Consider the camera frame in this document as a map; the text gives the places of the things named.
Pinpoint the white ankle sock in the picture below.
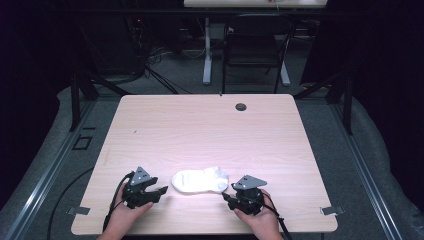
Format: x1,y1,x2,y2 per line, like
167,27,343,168
171,167,223,195
213,166,231,193

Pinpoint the white desk leg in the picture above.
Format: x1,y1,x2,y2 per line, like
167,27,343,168
279,59,292,88
202,17,213,86

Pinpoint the black chair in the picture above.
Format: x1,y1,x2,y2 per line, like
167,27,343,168
221,13,298,95

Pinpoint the black floor cable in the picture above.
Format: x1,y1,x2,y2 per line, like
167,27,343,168
46,166,95,240

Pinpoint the aluminium floor rail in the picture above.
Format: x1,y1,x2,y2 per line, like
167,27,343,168
328,101,406,240
3,99,98,240

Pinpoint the black metal frame stand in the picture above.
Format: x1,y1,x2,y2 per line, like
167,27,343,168
68,19,134,133
293,59,355,136

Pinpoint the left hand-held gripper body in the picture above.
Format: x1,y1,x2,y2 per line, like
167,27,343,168
121,165,160,211

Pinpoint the person's right hand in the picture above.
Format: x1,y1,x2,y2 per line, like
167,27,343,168
233,188,282,238

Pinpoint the metal table edge bracket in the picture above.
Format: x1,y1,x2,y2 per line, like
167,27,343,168
319,205,346,216
65,206,91,216

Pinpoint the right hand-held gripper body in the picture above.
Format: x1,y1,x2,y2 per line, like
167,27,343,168
227,174,269,216

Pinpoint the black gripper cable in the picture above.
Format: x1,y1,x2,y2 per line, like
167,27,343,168
261,191,294,240
102,171,135,233

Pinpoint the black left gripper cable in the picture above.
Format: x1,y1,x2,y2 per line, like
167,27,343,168
102,171,135,233

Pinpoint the bundle of floor cables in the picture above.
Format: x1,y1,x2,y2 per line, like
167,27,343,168
133,43,208,95

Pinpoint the person's left hand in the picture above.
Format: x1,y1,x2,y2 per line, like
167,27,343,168
105,182,155,238

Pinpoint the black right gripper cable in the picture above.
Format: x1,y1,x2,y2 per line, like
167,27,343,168
261,191,294,240

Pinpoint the light wooden background desk top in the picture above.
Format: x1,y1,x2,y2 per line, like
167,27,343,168
183,0,329,9

